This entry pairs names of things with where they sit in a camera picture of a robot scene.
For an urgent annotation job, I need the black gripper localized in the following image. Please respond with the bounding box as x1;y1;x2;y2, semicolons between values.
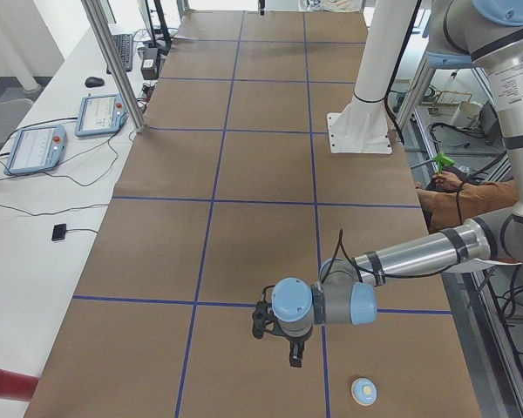
275;327;310;367

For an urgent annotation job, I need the blue and cream bell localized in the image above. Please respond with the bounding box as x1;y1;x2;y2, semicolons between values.
350;377;377;407

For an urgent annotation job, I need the brown paper table cover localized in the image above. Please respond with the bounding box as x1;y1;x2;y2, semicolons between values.
26;11;480;417

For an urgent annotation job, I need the person in brown shirt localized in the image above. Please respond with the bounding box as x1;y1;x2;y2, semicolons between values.
415;166;519;233

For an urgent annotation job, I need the small black square device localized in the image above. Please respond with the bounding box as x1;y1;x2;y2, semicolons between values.
51;223;67;242

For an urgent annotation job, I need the far blue teach pendant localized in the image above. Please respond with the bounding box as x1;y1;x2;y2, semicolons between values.
74;94;127;138

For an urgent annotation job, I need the blue teach pendant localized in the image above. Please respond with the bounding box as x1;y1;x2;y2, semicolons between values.
74;94;127;138
3;125;66;177

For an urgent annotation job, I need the red cylinder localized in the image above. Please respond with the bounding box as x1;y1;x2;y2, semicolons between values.
0;368;39;401

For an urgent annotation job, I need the black power adapter box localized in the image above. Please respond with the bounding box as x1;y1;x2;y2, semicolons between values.
140;48;160;80

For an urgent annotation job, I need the near blue teach pendant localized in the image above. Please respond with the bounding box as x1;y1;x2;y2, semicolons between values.
3;125;66;177

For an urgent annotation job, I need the black computer mouse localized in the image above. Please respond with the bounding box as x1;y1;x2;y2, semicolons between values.
85;77;105;88

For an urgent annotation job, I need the black keyboard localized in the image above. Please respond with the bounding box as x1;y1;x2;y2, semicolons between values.
112;34;133;72

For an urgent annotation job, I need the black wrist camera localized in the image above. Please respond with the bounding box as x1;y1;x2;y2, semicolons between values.
252;300;274;340

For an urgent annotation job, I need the white camera stand pillar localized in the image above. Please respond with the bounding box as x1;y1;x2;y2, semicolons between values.
327;0;420;155

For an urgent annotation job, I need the green handled tool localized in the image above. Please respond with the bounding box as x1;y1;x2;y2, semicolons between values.
432;152;455;177

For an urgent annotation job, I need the aluminium frame post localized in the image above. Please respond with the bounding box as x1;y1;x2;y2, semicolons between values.
81;0;146;133

